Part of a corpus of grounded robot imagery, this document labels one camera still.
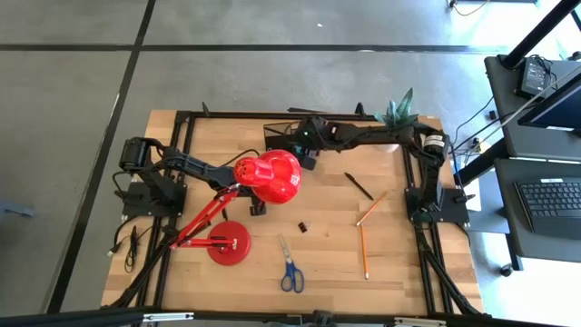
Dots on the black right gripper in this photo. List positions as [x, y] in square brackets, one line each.
[315, 136]

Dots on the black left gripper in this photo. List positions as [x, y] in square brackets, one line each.
[247, 193]

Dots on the black binder clip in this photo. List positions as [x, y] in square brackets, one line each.
[303, 227]

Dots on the black pen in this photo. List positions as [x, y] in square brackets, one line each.
[358, 186]

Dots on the yellow pencil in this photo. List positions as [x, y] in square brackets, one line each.
[372, 208]
[364, 252]

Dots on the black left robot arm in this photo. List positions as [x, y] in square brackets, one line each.
[195, 165]

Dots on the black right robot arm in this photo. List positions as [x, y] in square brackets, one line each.
[436, 181]

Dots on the black mesh desk organizer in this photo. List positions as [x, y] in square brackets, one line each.
[277, 136]

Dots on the red desk lamp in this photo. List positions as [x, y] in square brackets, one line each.
[277, 177]

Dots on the green plant in white pot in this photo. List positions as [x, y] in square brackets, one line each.
[399, 115]

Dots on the white power strip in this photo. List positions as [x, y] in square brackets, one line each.
[481, 146]

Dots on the white paper sheet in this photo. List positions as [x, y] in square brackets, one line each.
[474, 200]

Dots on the black desk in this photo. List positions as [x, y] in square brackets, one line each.
[508, 218]
[504, 113]

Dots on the black rig bar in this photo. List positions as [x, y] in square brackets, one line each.
[68, 318]

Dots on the black power adapter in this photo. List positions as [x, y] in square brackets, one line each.
[534, 77]

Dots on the black caster wheel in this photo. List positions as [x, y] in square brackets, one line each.
[506, 270]

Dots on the grey floor object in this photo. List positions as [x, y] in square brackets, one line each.
[13, 209]

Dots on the black keyboard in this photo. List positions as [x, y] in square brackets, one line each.
[549, 200]

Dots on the black monitor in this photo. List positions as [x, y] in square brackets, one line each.
[558, 111]

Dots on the black diagonal pole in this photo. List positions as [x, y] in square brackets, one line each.
[540, 32]

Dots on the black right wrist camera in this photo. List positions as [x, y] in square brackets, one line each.
[309, 161]

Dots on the black aluminium table frame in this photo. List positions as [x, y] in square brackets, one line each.
[272, 115]

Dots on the black table-level camera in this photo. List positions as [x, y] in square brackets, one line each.
[293, 319]

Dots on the silver bracket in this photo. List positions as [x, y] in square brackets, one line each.
[420, 322]
[168, 317]

